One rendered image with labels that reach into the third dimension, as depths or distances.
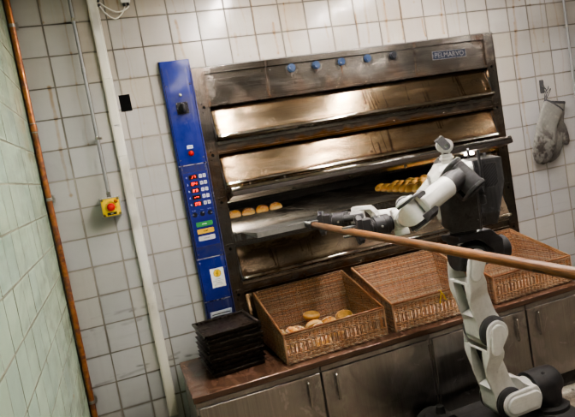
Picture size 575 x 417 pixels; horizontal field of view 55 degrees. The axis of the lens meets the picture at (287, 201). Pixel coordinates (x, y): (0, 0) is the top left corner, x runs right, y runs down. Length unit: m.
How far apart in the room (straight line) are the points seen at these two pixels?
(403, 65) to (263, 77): 0.89
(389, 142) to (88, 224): 1.76
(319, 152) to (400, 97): 0.62
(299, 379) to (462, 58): 2.20
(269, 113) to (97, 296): 1.34
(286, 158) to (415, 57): 1.04
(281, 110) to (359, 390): 1.54
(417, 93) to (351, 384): 1.75
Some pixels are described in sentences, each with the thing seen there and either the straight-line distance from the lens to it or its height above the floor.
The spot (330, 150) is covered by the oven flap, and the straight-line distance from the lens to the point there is 3.23.
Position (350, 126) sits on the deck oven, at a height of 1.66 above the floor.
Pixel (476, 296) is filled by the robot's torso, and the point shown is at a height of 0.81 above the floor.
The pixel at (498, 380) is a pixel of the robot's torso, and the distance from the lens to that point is 2.80.
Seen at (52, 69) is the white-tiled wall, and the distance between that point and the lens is 3.04.
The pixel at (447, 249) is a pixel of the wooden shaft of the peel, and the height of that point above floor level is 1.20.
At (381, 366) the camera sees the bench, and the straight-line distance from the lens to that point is 2.88.
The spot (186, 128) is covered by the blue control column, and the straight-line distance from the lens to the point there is 2.98.
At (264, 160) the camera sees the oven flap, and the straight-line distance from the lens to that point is 3.10.
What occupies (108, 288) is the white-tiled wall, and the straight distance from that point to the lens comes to 3.02.
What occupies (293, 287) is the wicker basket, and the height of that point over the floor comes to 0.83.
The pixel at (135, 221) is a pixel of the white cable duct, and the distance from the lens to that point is 2.97.
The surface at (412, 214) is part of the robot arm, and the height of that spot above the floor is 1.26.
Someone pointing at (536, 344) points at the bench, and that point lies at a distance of 3.39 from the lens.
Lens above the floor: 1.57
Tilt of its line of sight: 5 degrees down
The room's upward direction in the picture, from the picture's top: 10 degrees counter-clockwise
